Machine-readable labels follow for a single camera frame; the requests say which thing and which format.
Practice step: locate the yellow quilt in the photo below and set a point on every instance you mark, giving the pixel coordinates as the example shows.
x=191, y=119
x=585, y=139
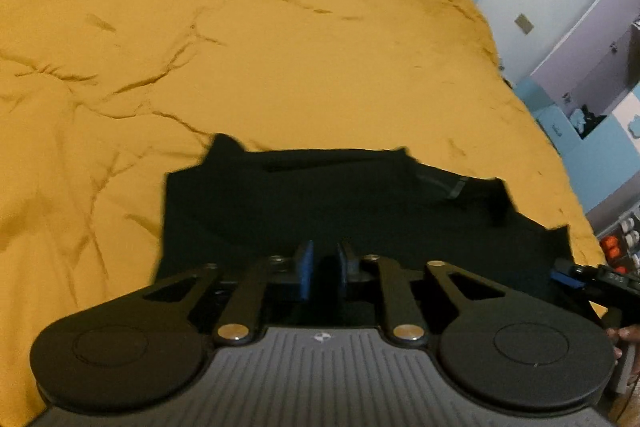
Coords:
x=250, y=32

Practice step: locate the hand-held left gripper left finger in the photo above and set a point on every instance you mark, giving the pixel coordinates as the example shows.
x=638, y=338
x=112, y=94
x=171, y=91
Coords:
x=305, y=272

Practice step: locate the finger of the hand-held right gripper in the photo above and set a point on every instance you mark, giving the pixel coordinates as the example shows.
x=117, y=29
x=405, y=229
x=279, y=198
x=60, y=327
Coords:
x=565, y=278

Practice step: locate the blue and white wardrobe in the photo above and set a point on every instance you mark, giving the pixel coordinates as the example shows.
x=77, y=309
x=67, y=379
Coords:
x=590, y=32

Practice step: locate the beige wall switch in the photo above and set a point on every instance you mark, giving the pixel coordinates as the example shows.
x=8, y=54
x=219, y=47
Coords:
x=523, y=23

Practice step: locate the blue drawer unit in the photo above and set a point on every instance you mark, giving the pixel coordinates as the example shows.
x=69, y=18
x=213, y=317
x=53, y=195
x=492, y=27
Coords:
x=552, y=127

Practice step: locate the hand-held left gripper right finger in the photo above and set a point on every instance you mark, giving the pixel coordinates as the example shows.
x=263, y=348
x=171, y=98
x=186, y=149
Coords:
x=344, y=269

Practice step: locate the person's right hand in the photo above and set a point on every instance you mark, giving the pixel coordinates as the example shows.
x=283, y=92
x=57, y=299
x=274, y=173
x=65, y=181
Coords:
x=631, y=347

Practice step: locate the cluttered storage rack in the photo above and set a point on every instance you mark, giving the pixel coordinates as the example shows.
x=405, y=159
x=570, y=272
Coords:
x=620, y=242

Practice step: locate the black sweater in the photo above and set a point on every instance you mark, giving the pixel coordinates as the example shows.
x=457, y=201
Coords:
x=225, y=217

